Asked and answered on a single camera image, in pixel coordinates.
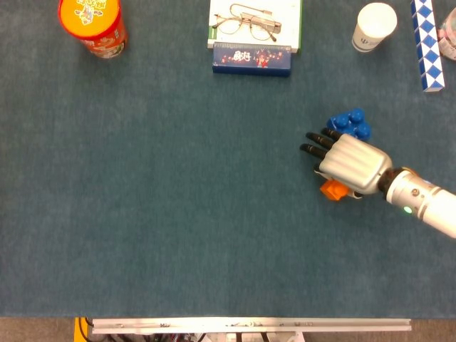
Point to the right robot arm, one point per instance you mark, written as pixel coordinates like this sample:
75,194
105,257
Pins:
424,199

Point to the orange one-stud building block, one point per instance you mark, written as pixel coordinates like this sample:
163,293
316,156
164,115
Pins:
333,191

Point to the yellow frame part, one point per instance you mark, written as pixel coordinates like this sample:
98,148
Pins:
77,329

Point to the metal frame eyeglasses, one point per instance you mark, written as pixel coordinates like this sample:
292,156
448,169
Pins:
254,24

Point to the blue four-stud building block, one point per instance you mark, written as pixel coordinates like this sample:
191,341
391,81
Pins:
351,121

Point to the blue printed rectangular box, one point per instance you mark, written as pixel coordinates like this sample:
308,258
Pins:
251,64

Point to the white paper cup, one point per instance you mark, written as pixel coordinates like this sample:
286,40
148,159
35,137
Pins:
375,21

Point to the aluminium rail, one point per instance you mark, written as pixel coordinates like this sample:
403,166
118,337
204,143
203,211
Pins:
249,325

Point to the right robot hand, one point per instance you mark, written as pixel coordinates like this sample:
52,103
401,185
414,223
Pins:
356,164

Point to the blue white snake puzzle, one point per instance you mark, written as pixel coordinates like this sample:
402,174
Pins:
427,42

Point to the red instant noodle cup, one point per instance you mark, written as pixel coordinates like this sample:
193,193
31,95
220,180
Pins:
93,21

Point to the white green book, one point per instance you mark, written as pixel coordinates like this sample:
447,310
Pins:
290,21

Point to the teal felt table mat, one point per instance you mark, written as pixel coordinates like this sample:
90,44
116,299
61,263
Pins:
178,178

